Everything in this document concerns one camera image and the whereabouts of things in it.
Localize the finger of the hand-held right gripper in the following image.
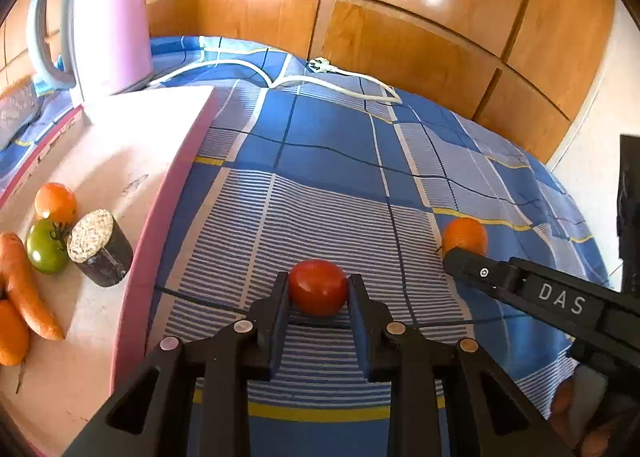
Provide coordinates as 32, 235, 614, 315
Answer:
442, 246, 511, 299

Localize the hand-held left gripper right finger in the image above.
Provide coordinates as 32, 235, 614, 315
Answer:
349, 273, 574, 457

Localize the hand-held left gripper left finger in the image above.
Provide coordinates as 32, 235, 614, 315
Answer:
65, 272, 292, 457

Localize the orange tomato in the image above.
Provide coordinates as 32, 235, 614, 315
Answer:
34, 182, 79, 227
442, 217, 489, 258

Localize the red tomato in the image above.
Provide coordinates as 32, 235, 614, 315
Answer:
289, 259, 349, 317

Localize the white tray with pink rim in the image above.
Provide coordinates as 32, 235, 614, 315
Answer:
0, 86, 221, 456

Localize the green tomato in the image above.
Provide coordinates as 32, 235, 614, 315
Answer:
26, 218, 71, 274

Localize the person's right hand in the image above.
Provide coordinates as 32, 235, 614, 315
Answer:
550, 365, 614, 457

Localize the blue plaid tablecloth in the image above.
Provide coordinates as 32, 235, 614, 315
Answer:
0, 34, 614, 457

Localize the dark cylinder with pale top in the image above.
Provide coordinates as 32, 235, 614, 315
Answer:
66, 208, 135, 288

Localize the silver patterned tissue box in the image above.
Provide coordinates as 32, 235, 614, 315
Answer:
0, 82, 41, 148

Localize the pink electric kettle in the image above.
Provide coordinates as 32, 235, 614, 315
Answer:
26, 0, 155, 103

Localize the white kettle power cord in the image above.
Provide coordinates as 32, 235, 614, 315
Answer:
147, 57, 404, 107

